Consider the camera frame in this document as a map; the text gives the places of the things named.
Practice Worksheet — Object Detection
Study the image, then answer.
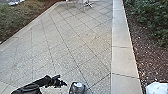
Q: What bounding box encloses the translucent plastic bag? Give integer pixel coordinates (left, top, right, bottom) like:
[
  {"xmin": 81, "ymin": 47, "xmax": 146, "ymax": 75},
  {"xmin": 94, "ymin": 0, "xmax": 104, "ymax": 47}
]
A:
[{"xmin": 68, "ymin": 81, "xmax": 87, "ymax": 94}]

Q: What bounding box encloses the green garden shrub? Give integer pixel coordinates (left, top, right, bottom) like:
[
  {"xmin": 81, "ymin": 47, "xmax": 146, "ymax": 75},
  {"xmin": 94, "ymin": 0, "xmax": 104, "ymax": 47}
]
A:
[{"xmin": 123, "ymin": 0, "xmax": 168, "ymax": 48}]

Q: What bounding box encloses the small metal garden table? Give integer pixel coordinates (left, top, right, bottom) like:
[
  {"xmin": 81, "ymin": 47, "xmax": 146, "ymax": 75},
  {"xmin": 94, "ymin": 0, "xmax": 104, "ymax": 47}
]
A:
[{"xmin": 75, "ymin": 0, "xmax": 95, "ymax": 9}]

